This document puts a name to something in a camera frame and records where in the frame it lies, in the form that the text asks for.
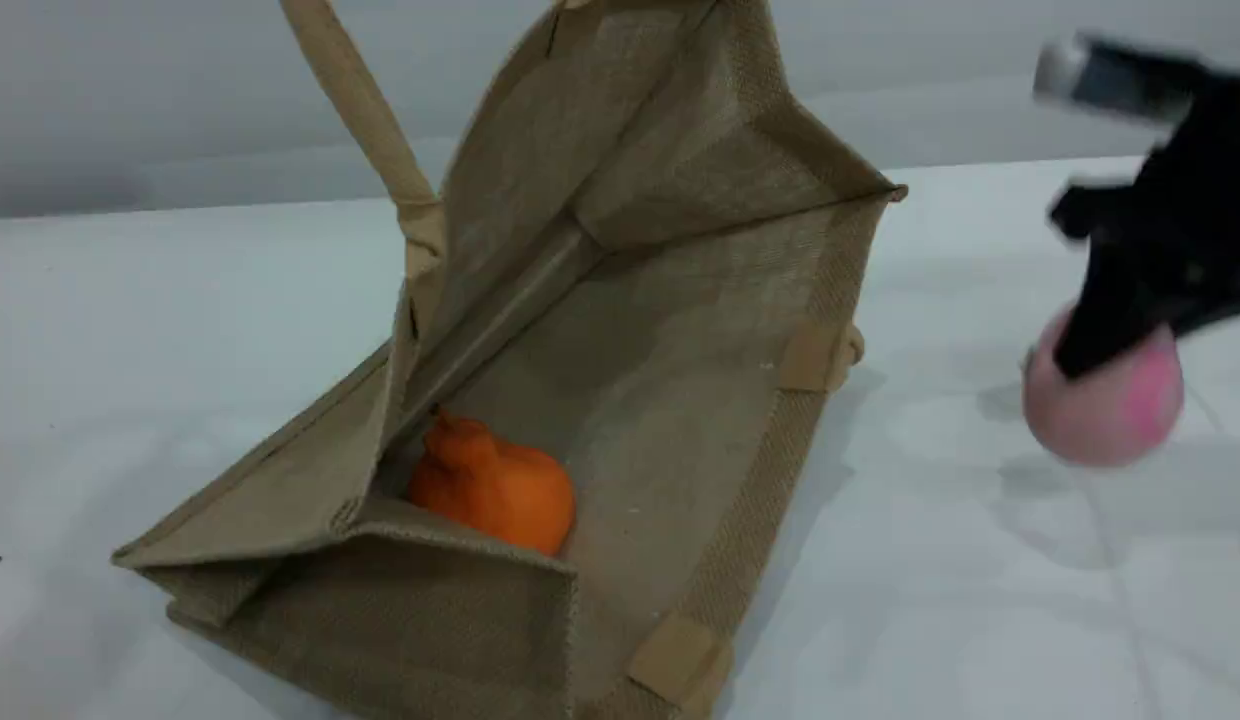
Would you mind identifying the pink peach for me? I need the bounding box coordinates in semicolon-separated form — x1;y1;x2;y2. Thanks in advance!
1022;305;1186;469

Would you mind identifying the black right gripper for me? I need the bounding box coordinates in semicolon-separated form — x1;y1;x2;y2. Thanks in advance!
1048;55;1240;381

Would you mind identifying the orange fruit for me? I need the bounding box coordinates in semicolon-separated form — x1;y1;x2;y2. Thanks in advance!
408;408;578;557

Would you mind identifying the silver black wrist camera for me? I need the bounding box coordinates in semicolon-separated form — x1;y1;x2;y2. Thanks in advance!
1032;33;1216;123

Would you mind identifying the brown burlap tote bag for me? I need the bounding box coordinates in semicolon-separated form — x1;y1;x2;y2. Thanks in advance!
110;0;909;720

